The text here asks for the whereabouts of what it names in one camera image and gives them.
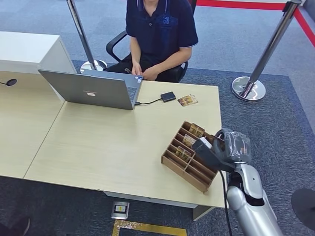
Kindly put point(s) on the chrome stanchion post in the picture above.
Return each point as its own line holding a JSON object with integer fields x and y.
{"x": 265, "y": 55}
{"x": 82, "y": 35}

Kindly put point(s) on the gold patterned card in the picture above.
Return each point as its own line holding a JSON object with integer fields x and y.
{"x": 189, "y": 140}
{"x": 187, "y": 100}
{"x": 196, "y": 130}
{"x": 183, "y": 153}

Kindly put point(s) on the person's right hand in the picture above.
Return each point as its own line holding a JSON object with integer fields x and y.
{"x": 137, "y": 69}

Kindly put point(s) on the person's left hand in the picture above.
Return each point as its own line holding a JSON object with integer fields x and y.
{"x": 150, "y": 73}

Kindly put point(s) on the red barrier belt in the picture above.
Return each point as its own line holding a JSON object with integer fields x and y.
{"x": 245, "y": 5}

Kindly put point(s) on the black round desk puck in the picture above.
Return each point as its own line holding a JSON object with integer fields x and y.
{"x": 11, "y": 82}

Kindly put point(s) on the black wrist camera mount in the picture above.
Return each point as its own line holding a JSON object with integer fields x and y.
{"x": 206, "y": 154}

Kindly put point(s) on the yellow floor tape marker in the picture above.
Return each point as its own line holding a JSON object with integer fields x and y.
{"x": 147, "y": 227}

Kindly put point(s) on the person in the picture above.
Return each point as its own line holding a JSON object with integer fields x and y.
{"x": 162, "y": 29}

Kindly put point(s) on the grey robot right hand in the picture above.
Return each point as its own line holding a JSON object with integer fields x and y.
{"x": 233, "y": 146}

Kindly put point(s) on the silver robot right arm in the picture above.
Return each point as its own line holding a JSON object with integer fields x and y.
{"x": 251, "y": 205}

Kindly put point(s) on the white cabinet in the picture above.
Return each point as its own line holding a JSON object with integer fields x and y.
{"x": 26, "y": 49}

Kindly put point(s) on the person's left forearm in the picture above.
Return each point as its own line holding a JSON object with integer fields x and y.
{"x": 172, "y": 60}

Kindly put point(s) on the wooden slotted card holder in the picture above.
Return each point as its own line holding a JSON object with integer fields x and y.
{"x": 186, "y": 169}

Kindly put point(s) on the black shoe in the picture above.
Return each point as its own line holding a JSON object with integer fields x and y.
{"x": 18, "y": 227}

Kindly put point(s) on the person's right forearm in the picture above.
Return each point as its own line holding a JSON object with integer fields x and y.
{"x": 135, "y": 50}

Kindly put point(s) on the grey laptop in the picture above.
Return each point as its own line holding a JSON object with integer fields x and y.
{"x": 93, "y": 91}

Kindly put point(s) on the black round disc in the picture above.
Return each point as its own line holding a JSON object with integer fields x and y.
{"x": 305, "y": 206}

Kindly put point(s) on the black card reader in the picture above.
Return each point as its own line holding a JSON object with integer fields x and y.
{"x": 168, "y": 96}

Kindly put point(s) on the black office chair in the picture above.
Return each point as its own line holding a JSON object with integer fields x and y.
{"x": 115, "y": 44}

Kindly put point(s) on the metal floor socket box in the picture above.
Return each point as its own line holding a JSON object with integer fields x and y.
{"x": 120, "y": 210}

